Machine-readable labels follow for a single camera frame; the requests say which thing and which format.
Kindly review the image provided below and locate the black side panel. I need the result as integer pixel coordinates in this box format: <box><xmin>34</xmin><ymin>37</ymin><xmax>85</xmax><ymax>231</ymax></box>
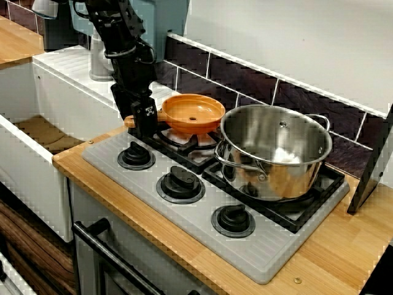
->
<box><xmin>346</xmin><ymin>103</ymin><xmax>393</xmax><ymax>214</ymax></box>

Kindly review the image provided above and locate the black oven door handle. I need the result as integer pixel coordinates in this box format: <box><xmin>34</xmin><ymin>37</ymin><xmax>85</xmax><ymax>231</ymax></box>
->
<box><xmin>72</xmin><ymin>218</ymin><xmax>163</xmax><ymax>295</ymax></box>

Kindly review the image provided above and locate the brown cardboard sheet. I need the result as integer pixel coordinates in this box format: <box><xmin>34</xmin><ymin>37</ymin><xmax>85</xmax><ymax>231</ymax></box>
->
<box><xmin>14</xmin><ymin>115</ymin><xmax>87</xmax><ymax>154</ymax></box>

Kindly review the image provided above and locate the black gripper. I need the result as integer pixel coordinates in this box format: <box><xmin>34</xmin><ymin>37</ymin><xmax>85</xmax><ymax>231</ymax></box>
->
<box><xmin>107</xmin><ymin>45</ymin><xmax>158</xmax><ymax>139</ymax></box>

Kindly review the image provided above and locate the clear glass container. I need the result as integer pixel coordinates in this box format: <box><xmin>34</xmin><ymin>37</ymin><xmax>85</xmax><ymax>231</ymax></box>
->
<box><xmin>32</xmin><ymin>0</ymin><xmax>59</xmax><ymax>20</ymax></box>

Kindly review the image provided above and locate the orange plastic toy pan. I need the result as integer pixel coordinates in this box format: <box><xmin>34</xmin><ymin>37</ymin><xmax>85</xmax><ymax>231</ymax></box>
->
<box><xmin>123</xmin><ymin>93</ymin><xmax>227</xmax><ymax>135</ymax></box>

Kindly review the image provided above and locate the stainless steel pot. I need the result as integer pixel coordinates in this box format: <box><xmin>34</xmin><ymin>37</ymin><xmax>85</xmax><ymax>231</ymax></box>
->
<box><xmin>214</xmin><ymin>104</ymin><xmax>334</xmax><ymax>202</ymax></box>

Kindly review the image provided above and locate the black burner grate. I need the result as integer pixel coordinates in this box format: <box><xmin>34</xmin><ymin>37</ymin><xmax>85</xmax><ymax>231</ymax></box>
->
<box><xmin>201</xmin><ymin>159</ymin><xmax>346</xmax><ymax>234</ymax></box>
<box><xmin>127</xmin><ymin>124</ymin><xmax>224</xmax><ymax>176</ymax></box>

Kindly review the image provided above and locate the white toy sink basin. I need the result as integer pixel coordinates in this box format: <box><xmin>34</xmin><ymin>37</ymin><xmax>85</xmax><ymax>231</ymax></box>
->
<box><xmin>0</xmin><ymin>44</ymin><xmax>182</xmax><ymax>243</ymax></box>

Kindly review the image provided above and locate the teal robot base box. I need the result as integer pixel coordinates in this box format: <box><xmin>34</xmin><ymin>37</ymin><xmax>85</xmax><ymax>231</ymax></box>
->
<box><xmin>69</xmin><ymin>0</ymin><xmax>191</xmax><ymax>64</ymax></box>

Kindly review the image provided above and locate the white toy oven door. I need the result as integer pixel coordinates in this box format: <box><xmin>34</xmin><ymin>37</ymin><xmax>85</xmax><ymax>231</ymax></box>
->
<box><xmin>73</xmin><ymin>181</ymin><xmax>216</xmax><ymax>295</ymax></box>

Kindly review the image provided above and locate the grey toy stove panel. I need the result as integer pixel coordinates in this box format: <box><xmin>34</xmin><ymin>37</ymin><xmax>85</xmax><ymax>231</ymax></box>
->
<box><xmin>81</xmin><ymin>125</ymin><xmax>351</xmax><ymax>285</ymax></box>

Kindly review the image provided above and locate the black stove knob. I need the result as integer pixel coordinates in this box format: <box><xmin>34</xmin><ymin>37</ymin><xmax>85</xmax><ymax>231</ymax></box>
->
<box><xmin>117</xmin><ymin>141</ymin><xmax>157</xmax><ymax>171</ymax></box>
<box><xmin>210</xmin><ymin>204</ymin><xmax>256</xmax><ymax>239</ymax></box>
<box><xmin>156</xmin><ymin>165</ymin><xmax>206</xmax><ymax>205</ymax></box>

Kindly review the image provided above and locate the grey toy faucet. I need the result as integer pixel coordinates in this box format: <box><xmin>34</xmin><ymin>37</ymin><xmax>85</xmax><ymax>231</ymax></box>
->
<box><xmin>88</xmin><ymin>33</ymin><xmax>116</xmax><ymax>82</ymax></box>

